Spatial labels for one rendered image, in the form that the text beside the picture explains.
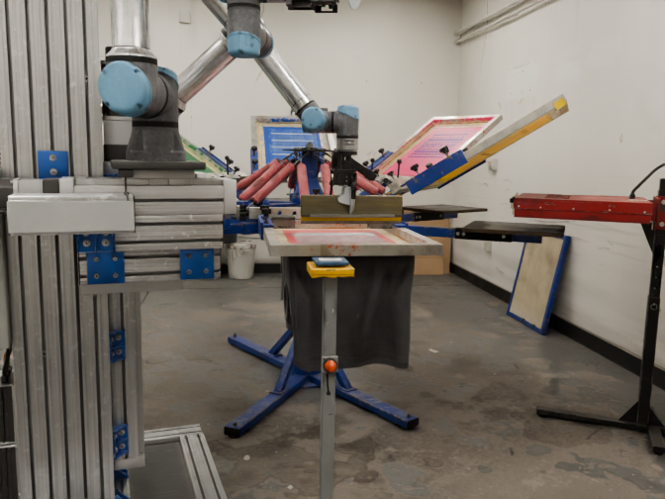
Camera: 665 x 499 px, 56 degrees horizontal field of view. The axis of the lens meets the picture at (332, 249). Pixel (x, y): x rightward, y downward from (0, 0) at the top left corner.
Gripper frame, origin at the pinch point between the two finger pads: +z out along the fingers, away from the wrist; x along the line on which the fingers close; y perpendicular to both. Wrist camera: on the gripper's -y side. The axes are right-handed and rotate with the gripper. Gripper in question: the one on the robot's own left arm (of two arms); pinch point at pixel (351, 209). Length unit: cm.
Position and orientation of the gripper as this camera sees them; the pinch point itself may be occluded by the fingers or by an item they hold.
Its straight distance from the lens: 220.4
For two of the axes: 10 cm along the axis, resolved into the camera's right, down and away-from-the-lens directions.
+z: -0.2, 9.9, 1.5
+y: -9.9, 0.0, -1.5
